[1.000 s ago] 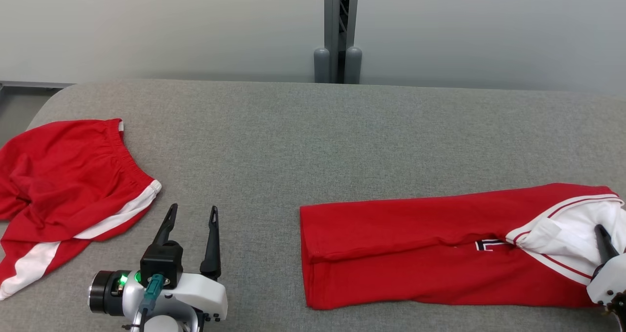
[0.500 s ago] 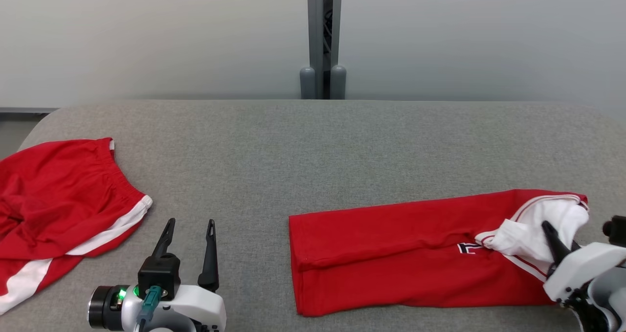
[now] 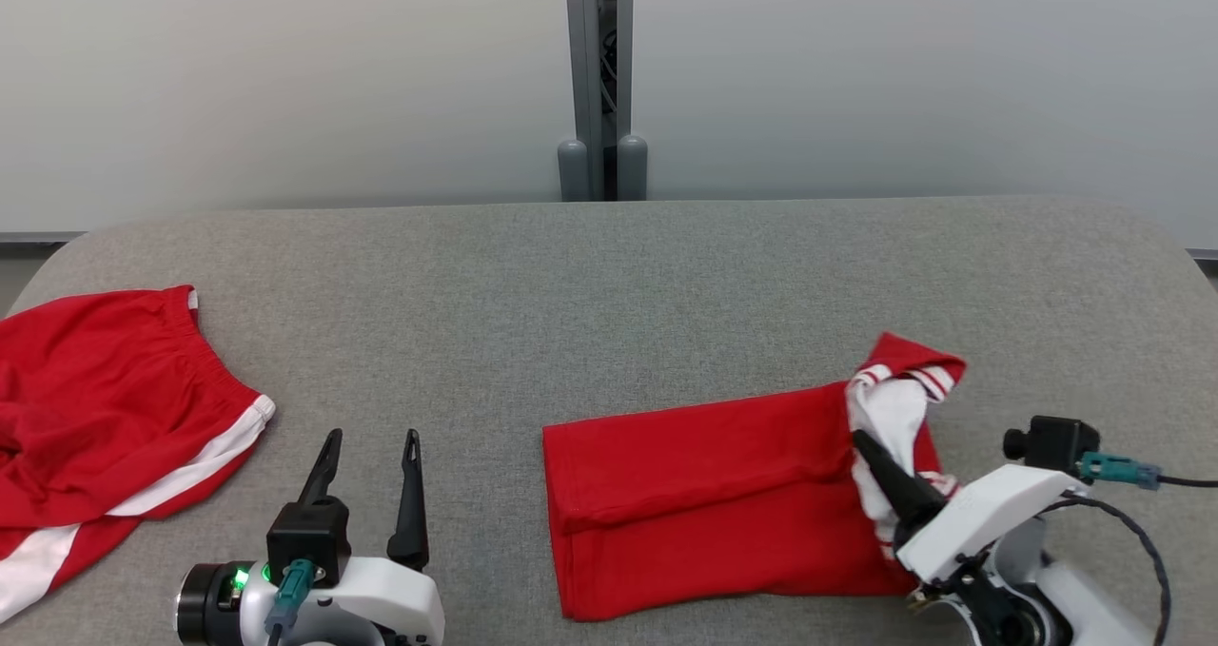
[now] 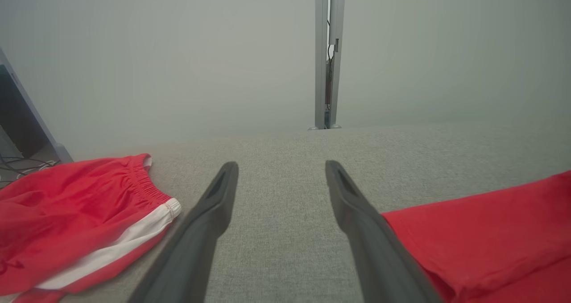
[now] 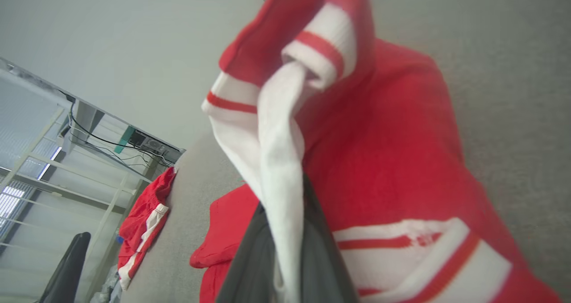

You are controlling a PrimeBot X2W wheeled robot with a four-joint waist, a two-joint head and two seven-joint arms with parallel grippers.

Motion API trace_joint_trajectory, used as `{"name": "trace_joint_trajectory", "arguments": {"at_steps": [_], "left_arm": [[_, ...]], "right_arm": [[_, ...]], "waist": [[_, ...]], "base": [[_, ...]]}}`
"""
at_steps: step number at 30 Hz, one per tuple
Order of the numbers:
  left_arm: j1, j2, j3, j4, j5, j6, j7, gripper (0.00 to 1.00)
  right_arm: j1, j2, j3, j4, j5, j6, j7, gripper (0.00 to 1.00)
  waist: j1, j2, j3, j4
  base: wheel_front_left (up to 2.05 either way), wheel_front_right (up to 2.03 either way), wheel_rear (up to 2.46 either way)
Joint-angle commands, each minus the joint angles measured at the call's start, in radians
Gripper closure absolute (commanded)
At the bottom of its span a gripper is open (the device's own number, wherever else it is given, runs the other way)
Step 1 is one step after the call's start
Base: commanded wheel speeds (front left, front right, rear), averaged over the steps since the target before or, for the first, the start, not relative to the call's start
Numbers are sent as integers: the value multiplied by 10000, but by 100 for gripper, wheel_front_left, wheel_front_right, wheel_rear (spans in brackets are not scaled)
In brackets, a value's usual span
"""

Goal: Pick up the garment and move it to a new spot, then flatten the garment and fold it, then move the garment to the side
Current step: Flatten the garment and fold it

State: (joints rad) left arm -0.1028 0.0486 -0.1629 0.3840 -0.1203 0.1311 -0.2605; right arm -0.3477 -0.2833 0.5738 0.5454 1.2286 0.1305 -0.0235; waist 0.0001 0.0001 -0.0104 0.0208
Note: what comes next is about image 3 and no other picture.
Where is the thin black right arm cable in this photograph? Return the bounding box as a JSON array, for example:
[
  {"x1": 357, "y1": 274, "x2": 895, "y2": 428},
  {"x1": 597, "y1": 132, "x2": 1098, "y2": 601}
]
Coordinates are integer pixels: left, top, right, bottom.
[{"x1": 1042, "y1": 496, "x2": 1171, "y2": 646}]

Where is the red white basketball jersey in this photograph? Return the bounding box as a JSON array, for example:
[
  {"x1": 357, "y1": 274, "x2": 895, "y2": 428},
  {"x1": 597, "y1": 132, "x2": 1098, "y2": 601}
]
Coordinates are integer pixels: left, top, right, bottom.
[{"x1": 540, "y1": 332, "x2": 969, "y2": 623}]

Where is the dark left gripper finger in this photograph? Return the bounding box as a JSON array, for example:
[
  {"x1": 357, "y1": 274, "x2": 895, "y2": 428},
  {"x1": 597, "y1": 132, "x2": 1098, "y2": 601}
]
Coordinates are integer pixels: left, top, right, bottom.
[
  {"x1": 297, "y1": 427, "x2": 345, "y2": 509},
  {"x1": 387, "y1": 427, "x2": 430, "y2": 572}
]

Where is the grey round post foot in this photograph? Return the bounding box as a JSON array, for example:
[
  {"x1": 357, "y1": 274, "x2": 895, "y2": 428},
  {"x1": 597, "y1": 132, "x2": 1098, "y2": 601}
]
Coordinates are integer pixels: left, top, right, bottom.
[
  {"x1": 617, "y1": 134, "x2": 650, "y2": 200},
  {"x1": 558, "y1": 138, "x2": 590, "y2": 202}
]

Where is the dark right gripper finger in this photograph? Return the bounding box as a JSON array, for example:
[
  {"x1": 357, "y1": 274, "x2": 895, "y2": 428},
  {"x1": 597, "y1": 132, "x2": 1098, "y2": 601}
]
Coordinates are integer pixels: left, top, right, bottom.
[{"x1": 852, "y1": 430, "x2": 950, "y2": 544}]

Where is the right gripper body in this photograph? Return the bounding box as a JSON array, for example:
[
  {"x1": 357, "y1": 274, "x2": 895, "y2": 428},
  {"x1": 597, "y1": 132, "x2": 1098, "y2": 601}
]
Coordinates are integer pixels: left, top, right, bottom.
[{"x1": 909, "y1": 522, "x2": 1057, "y2": 646}]

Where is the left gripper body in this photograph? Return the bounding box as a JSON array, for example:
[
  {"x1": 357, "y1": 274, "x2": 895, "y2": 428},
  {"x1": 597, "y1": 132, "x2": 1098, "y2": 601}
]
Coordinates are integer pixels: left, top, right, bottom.
[{"x1": 174, "y1": 556, "x2": 445, "y2": 646}]

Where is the right camera cable teal plug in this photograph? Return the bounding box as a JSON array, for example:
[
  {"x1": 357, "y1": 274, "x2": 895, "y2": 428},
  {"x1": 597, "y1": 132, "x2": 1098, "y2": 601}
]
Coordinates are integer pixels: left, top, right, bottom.
[{"x1": 1078, "y1": 452, "x2": 1218, "y2": 492}]

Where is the red shorts white side stripe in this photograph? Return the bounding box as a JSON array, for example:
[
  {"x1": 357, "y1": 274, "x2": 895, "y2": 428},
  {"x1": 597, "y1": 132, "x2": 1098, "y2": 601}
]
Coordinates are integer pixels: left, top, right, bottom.
[{"x1": 0, "y1": 284, "x2": 278, "y2": 625}]

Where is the camera cable teal plug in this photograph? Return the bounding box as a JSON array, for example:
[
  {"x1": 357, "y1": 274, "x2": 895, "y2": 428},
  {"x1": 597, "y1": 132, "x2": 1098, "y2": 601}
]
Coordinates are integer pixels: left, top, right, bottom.
[
  {"x1": 1078, "y1": 452, "x2": 1218, "y2": 492},
  {"x1": 265, "y1": 558, "x2": 317, "y2": 646}
]

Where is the left camera cable teal plug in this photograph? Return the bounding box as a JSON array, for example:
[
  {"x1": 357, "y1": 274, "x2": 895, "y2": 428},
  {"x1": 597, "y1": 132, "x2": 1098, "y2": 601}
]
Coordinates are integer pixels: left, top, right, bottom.
[{"x1": 265, "y1": 558, "x2": 317, "y2": 646}]

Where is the grey metal partition post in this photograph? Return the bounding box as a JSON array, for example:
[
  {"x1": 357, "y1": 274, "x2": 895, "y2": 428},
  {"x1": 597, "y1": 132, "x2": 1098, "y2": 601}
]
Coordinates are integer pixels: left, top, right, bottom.
[
  {"x1": 564, "y1": 0, "x2": 606, "y2": 200},
  {"x1": 616, "y1": 0, "x2": 636, "y2": 200}
]

